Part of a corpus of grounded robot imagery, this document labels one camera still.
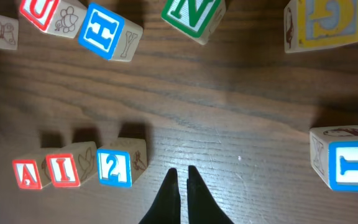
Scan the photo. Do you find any green N block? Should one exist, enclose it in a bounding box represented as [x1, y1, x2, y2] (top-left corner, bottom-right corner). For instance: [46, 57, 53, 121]
[161, 0, 226, 45]

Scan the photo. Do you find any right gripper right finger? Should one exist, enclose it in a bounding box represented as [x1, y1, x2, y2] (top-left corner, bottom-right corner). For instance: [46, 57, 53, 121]
[187, 166, 233, 224]

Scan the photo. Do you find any blue H block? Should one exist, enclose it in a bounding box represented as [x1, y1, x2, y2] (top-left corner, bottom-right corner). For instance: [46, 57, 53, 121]
[78, 2, 144, 62]

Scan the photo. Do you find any blue 2 block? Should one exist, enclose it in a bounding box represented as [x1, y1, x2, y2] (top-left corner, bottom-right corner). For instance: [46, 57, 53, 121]
[96, 138, 148, 188]

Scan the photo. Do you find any red A block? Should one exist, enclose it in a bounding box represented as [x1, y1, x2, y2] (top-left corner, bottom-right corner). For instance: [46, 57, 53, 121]
[12, 148, 59, 190]

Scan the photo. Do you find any red U block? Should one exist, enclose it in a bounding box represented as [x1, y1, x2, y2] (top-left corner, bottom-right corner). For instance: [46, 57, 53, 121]
[19, 0, 87, 39]

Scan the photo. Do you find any yellow block centre right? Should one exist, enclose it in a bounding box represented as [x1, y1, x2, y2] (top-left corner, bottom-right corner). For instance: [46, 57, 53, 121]
[283, 0, 358, 54]

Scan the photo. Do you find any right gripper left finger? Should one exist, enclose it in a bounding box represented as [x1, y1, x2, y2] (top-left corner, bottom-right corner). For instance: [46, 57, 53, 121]
[139, 168, 181, 224]

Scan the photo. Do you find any red I block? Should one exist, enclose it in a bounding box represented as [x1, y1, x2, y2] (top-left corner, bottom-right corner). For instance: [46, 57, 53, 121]
[45, 141, 97, 188]

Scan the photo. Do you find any blue T block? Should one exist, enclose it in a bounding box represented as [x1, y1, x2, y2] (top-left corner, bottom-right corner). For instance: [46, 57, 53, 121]
[310, 125, 358, 192]

